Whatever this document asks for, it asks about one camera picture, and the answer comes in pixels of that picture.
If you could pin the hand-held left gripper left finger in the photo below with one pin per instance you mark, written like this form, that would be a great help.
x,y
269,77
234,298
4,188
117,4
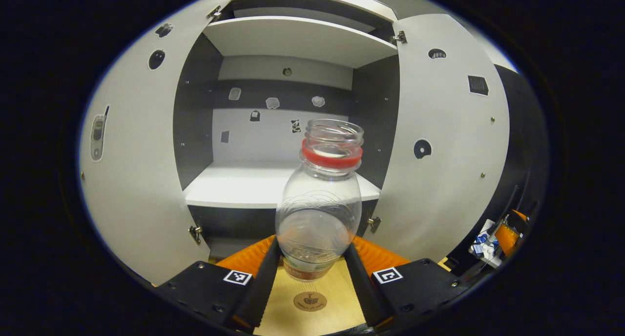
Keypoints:
x,y
261,287

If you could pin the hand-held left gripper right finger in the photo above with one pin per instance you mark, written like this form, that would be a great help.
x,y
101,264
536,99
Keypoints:
x,y
364,292

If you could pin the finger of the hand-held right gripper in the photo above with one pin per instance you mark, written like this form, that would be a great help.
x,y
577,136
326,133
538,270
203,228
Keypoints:
x,y
505,236

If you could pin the white cabinet door phone sticker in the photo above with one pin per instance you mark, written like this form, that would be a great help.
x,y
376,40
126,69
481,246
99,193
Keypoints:
x,y
132,179

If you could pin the white and grey cabinet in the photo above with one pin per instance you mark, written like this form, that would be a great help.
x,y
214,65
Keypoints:
x,y
244,189

